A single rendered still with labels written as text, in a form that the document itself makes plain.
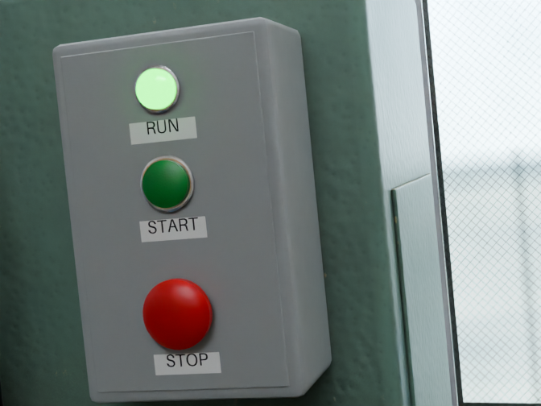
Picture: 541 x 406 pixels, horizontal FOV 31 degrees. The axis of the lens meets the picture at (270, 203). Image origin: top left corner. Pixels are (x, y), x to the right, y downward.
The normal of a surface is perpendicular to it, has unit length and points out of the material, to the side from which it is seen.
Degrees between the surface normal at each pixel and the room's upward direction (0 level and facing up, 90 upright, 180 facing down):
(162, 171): 87
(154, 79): 86
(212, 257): 90
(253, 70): 90
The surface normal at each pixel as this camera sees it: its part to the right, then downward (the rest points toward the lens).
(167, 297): -0.31, -0.07
